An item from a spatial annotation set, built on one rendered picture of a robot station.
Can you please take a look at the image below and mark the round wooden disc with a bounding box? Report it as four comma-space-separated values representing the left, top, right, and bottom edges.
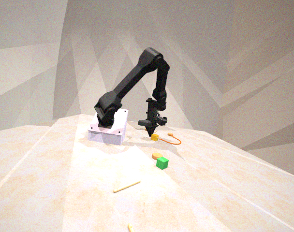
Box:
152, 153, 162, 160

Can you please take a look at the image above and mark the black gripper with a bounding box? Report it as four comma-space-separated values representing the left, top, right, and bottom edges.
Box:
138, 110, 159, 137

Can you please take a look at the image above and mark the yellow wooden block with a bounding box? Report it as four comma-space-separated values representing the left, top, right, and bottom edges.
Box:
151, 134, 159, 141

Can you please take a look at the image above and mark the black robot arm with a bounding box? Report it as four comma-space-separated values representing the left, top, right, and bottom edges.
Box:
94, 47, 170, 129

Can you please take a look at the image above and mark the green cube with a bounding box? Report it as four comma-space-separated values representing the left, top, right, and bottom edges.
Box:
156, 157, 169, 170

